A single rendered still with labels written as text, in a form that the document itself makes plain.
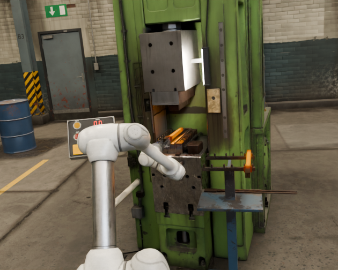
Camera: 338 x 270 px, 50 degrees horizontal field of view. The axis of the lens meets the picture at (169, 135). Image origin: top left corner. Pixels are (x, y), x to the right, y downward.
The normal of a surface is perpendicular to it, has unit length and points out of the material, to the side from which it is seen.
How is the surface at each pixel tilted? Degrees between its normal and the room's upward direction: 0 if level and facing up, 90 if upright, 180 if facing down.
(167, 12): 90
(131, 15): 90
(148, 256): 6
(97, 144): 66
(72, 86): 90
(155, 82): 90
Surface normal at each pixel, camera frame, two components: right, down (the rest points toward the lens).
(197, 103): -0.33, 0.26
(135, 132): 0.12, -0.22
